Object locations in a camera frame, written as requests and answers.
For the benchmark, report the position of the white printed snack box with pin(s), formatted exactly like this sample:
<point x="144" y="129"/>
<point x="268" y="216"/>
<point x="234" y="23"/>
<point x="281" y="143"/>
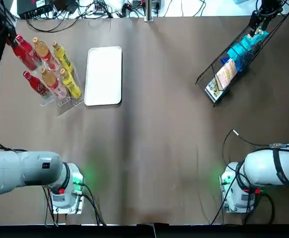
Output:
<point x="214" y="89"/>

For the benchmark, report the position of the pink snack box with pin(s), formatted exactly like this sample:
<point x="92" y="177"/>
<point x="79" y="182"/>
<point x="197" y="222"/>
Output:
<point x="225" y="73"/>

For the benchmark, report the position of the dark blue dumpling packet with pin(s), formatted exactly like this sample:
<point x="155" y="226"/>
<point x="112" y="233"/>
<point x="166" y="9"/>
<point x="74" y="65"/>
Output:
<point x="225" y="60"/>

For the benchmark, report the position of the light blue snack packet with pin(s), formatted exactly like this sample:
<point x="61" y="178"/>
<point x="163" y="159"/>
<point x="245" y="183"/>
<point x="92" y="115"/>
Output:
<point x="237" y="55"/>

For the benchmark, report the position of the aluminium profile post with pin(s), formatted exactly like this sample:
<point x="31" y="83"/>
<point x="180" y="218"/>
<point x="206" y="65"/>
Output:
<point x="150" y="11"/>

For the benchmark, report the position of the orange tea bottle red label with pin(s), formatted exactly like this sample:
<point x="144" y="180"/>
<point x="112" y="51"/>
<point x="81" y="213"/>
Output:
<point x="55" y="84"/>
<point x="46" y="55"/>

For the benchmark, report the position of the small usb hub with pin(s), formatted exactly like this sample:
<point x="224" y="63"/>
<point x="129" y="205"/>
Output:
<point x="98" y="8"/>

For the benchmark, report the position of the white rectangular tray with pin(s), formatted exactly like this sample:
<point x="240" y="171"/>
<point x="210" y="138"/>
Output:
<point x="103" y="77"/>

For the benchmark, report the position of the clear acrylic bottle shelf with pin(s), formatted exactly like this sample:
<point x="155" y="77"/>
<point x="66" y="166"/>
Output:
<point x="64" y="109"/>

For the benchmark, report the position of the red cola bottle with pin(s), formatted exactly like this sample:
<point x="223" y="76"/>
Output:
<point x="26" y="63"/>
<point x="21" y="41"/>
<point x="39" y="88"/>

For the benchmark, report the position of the black power adapter brick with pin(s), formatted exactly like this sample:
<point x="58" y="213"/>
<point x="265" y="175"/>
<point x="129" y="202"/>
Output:
<point x="65" y="6"/>

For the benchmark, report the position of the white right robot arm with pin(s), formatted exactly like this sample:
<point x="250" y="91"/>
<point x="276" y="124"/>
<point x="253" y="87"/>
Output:
<point x="271" y="166"/>

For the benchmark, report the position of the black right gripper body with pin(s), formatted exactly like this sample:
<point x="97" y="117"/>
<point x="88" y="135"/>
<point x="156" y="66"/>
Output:
<point x="268" y="6"/>

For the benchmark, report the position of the teal chips packet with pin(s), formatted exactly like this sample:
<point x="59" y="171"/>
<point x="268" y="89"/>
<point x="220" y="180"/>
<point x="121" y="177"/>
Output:
<point x="248" y="41"/>
<point x="260" y="34"/>

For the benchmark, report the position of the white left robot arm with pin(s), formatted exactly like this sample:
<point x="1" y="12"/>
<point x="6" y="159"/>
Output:
<point x="22" y="168"/>

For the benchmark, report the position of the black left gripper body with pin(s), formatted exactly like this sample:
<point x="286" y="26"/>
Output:
<point x="5" y="22"/>

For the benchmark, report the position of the yellow label tea bottle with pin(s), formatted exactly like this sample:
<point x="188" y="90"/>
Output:
<point x="63" y="58"/>
<point x="71" y="84"/>

